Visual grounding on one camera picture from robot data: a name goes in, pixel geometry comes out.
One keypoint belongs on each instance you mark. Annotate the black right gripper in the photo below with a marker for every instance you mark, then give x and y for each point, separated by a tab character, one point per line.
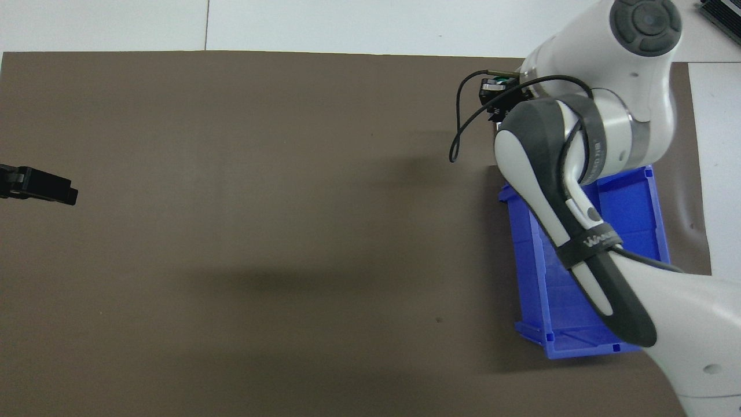
518	94

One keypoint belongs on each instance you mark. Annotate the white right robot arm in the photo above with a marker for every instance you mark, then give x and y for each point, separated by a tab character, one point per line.
637	87

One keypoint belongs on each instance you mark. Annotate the blue plastic storage bin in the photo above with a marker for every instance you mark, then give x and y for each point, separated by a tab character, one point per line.
538	278

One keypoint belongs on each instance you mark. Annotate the brown table mat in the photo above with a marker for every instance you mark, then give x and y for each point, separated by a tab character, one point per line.
231	231

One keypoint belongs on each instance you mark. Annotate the dark grey device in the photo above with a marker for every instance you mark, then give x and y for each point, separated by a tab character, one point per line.
723	14

